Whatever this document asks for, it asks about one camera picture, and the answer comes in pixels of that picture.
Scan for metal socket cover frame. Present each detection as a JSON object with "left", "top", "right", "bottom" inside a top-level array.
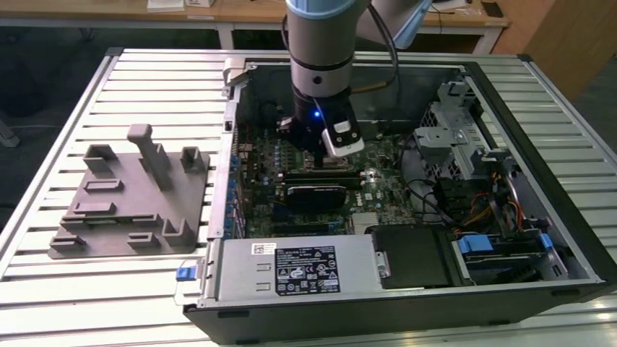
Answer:
[{"left": 303, "top": 151, "right": 348, "bottom": 170}]

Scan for CPU socket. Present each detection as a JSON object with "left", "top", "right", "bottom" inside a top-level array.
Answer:
[{"left": 299, "top": 144, "right": 352, "bottom": 171}]

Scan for graphics card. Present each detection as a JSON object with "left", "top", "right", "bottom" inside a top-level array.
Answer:
[{"left": 284, "top": 184, "right": 349, "bottom": 213}]

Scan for green motherboard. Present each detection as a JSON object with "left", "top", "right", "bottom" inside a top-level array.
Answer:
[{"left": 231, "top": 121, "right": 424, "bottom": 239}]

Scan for metal drive cage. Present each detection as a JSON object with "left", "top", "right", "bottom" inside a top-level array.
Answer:
[{"left": 412, "top": 81, "right": 491, "bottom": 181}]

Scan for silver chipset heatsink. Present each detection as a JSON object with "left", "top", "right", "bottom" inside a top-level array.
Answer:
[{"left": 353, "top": 212, "right": 383, "bottom": 236}]

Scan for grey parts rack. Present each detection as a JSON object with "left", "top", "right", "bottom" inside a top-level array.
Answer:
[{"left": 47, "top": 124, "right": 213, "bottom": 260}]

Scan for grey power supply unit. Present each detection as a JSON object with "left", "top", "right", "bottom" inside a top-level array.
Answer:
[{"left": 197, "top": 236, "right": 392, "bottom": 303}]

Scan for black plastic shroud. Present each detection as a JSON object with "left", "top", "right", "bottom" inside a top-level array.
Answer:
[{"left": 365, "top": 223, "right": 467, "bottom": 290}]

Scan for hard disk in blue carrier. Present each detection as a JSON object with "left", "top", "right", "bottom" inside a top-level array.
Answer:
[{"left": 452, "top": 233, "right": 570, "bottom": 286}]

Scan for black PC case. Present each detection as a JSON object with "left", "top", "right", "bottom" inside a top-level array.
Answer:
[{"left": 181, "top": 56, "right": 617, "bottom": 345}]

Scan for wooden cabinet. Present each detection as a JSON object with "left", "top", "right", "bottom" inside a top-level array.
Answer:
[{"left": 491, "top": 0, "right": 617, "bottom": 106}]

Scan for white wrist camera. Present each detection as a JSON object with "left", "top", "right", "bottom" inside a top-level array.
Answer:
[{"left": 321, "top": 121, "right": 367, "bottom": 159}]

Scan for grey case handle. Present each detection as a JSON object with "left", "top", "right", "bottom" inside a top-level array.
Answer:
[{"left": 221, "top": 57, "right": 248, "bottom": 98}]

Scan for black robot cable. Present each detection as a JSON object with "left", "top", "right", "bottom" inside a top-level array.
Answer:
[{"left": 349, "top": 3, "right": 403, "bottom": 95}]

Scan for black cable bundle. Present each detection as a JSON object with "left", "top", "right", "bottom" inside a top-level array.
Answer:
[{"left": 403, "top": 139, "right": 464, "bottom": 227}]

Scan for coloured power wire bundle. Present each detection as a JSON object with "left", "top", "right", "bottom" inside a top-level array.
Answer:
[{"left": 460, "top": 171, "right": 527, "bottom": 234}]

